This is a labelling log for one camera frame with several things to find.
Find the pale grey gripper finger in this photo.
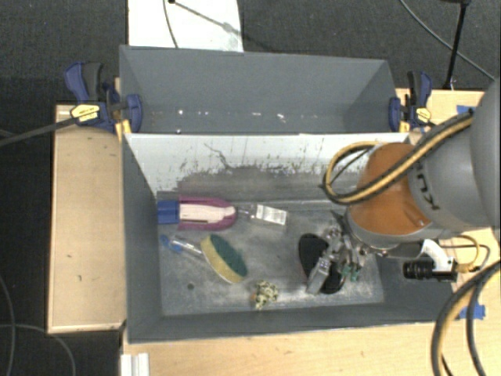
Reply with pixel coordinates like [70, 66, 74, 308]
[305, 257, 330, 295]

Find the black oval object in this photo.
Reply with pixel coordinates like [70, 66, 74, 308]
[297, 233, 348, 295]

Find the camouflage toy animal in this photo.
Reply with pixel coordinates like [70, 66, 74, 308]
[250, 280, 280, 311]

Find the clear plastic bottle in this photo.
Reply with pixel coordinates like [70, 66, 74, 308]
[236, 203, 289, 229]

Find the yellow and green round sponge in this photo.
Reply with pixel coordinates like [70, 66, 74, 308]
[200, 233, 249, 284]

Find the purple and white brush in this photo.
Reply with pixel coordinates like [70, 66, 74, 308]
[178, 196, 239, 233]

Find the blue and clear pen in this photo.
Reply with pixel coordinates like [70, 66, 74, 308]
[159, 233, 204, 256]

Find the blue block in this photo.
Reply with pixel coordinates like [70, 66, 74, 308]
[156, 200, 182, 225]

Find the grey metal bin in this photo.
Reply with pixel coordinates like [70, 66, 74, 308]
[117, 45, 456, 345]

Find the pale wood board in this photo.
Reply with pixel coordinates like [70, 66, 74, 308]
[46, 103, 128, 334]

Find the black cylinder on white bracket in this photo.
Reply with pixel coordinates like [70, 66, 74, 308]
[402, 238, 459, 282]

